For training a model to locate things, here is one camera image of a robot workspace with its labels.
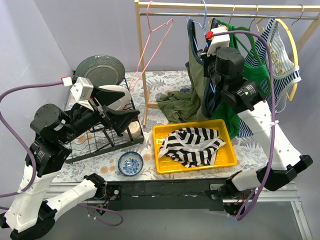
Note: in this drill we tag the white ceramic plate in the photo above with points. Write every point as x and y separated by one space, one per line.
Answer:
119 104

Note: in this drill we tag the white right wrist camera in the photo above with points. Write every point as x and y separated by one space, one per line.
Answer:
219 41

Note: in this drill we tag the navy white striped tank top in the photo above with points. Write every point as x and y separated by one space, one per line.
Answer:
285 75

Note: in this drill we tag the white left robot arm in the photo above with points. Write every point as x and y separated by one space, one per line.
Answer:
30 215

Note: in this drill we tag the black wire dish rack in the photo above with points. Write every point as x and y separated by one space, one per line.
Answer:
98 139

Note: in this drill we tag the beige ceramic mug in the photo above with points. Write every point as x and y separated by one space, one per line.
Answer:
135 131

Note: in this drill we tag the olive green tank top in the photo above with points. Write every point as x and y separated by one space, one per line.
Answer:
178 106

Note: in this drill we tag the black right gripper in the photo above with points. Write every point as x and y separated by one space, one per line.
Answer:
207 66

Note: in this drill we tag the blue white patterned bowl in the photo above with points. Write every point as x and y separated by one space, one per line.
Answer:
130 164

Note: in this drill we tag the navy blue tank top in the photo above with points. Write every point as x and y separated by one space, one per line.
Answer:
212 97

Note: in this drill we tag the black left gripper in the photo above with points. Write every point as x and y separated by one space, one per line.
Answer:
100 110

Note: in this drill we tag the dark green patterned plate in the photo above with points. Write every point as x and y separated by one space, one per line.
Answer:
101 70

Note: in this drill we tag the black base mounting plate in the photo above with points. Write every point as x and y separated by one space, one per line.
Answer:
173 194

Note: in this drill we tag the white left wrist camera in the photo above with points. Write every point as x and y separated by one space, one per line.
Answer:
81 91

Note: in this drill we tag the wooden clothes rack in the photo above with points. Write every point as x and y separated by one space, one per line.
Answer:
143 8

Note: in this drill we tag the yellow plastic tray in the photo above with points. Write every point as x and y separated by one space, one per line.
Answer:
225 156

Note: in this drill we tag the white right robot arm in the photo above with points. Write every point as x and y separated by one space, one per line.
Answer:
225 68

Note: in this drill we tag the black white striped tank top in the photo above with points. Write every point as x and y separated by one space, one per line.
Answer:
192 146

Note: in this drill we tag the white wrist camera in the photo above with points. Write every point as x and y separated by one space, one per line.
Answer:
81 91
219 41

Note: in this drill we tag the yellow plastic hanger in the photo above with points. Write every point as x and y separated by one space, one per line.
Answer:
214 23

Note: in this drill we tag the wooden yellow curved hanger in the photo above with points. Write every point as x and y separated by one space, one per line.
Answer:
290 95

